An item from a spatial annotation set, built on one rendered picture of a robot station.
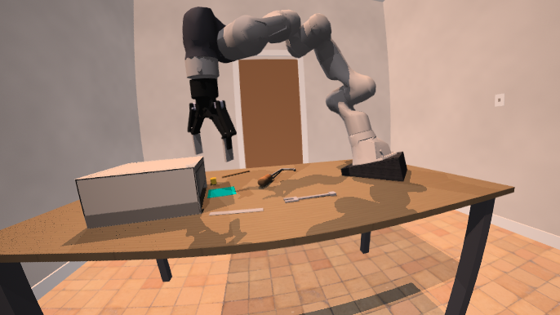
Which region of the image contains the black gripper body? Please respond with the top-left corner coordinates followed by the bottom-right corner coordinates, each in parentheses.
top-left (189, 78), bottom-right (219, 118)

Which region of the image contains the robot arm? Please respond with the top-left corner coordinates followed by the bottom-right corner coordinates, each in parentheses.
top-left (182, 7), bottom-right (397, 165)

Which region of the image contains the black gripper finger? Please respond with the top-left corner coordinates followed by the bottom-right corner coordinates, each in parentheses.
top-left (202, 100), bottom-right (237, 162)
top-left (188, 103), bottom-right (204, 155)

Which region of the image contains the teal square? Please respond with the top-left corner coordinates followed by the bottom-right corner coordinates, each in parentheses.
top-left (207, 187), bottom-right (236, 198)

